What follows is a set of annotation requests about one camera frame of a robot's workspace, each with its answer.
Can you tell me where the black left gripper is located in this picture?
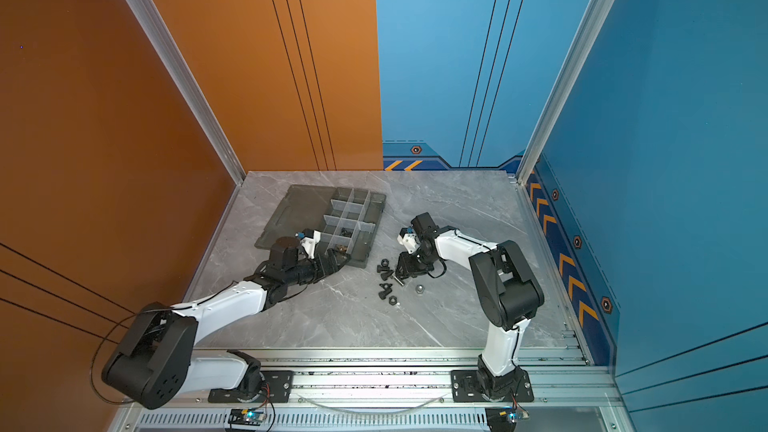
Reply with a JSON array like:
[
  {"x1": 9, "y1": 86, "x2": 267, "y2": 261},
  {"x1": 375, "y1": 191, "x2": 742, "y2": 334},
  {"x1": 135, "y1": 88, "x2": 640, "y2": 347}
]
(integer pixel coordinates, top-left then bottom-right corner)
[{"x1": 285, "y1": 249, "x2": 352, "y2": 289}]

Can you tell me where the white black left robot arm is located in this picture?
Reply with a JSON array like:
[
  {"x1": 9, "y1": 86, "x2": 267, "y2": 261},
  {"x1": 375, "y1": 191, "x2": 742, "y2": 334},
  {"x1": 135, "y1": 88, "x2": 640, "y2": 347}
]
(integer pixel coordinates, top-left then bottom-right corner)
[{"x1": 101, "y1": 234, "x2": 351, "y2": 410}]

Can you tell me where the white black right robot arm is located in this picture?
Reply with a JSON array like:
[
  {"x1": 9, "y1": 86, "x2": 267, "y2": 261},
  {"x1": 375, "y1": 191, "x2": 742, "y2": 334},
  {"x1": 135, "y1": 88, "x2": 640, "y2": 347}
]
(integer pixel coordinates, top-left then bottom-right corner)
[{"x1": 396, "y1": 223, "x2": 545, "y2": 403}]

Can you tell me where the pile of black nuts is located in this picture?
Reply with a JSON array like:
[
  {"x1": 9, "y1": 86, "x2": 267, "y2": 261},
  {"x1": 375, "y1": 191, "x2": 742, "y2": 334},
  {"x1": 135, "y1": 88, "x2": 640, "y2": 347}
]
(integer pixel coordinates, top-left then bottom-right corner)
[{"x1": 377, "y1": 259, "x2": 394, "y2": 300}]

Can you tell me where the grey plastic organizer box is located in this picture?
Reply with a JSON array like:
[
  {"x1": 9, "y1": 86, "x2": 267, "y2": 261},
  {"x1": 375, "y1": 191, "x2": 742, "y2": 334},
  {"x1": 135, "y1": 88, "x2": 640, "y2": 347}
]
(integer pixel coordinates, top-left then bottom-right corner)
[{"x1": 255, "y1": 184, "x2": 386, "y2": 268}]

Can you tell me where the left green circuit board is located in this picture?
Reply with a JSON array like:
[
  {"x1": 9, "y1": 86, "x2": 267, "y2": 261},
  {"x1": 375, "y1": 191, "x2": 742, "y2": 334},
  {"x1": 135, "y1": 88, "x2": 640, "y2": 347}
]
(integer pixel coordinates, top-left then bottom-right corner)
[{"x1": 227, "y1": 408, "x2": 268, "y2": 428}]

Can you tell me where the right circuit board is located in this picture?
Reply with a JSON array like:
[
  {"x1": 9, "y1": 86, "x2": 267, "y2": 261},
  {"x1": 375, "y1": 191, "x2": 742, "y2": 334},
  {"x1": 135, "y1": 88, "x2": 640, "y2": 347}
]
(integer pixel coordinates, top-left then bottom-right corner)
[{"x1": 485, "y1": 407, "x2": 530, "y2": 432}]

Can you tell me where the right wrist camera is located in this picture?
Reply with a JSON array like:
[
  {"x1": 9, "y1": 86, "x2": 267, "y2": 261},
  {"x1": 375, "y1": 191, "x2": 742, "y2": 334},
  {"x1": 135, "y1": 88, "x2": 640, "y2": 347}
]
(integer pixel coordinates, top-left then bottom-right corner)
[{"x1": 397, "y1": 212, "x2": 439, "y2": 254}]

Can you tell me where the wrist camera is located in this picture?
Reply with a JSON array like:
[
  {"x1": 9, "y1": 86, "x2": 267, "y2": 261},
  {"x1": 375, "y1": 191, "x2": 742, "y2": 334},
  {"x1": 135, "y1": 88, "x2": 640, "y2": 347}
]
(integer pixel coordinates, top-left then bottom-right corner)
[
  {"x1": 295, "y1": 229, "x2": 322, "y2": 260},
  {"x1": 397, "y1": 212, "x2": 439, "y2": 254}
]

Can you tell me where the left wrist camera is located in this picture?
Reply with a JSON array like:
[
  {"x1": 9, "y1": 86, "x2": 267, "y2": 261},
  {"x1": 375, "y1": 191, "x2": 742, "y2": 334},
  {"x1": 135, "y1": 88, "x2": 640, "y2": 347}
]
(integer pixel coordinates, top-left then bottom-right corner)
[{"x1": 295, "y1": 229, "x2": 322, "y2": 260}]

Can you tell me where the aluminium front rail frame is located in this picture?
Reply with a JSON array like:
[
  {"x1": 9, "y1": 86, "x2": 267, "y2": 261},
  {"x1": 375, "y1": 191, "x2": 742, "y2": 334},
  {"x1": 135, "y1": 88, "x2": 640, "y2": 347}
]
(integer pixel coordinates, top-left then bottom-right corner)
[{"x1": 107, "y1": 344, "x2": 637, "y2": 432}]

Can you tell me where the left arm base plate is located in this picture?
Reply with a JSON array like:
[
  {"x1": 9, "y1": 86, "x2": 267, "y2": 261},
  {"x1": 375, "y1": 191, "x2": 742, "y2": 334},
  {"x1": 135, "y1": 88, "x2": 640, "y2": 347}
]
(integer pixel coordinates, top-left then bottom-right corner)
[{"x1": 207, "y1": 370, "x2": 294, "y2": 404}]

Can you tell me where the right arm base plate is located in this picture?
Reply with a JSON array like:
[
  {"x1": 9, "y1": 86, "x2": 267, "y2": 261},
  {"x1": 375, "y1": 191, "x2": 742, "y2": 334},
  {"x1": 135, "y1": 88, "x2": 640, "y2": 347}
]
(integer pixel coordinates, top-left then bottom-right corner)
[{"x1": 450, "y1": 367, "x2": 535, "y2": 403}]

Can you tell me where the right aluminium corner post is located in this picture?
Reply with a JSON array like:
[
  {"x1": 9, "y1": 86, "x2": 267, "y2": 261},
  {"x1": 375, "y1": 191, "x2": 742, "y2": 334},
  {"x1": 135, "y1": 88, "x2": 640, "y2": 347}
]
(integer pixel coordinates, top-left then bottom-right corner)
[{"x1": 515, "y1": 0, "x2": 615, "y2": 186}]

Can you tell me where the aluminium corner post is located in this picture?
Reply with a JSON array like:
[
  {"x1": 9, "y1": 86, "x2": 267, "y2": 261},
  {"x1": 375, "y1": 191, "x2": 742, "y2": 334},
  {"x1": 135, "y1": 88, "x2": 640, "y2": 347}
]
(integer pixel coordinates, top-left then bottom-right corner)
[
  {"x1": 125, "y1": 0, "x2": 246, "y2": 186},
  {"x1": 515, "y1": 0, "x2": 615, "y2": 186}
]

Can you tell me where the left aluminium corner post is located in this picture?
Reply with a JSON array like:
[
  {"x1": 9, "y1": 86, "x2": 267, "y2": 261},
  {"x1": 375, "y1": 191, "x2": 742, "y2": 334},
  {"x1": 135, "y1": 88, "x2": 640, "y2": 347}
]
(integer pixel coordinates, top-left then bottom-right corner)
[{"x1": 125, "y1": 0, "x2": 246, "y2": 186}]

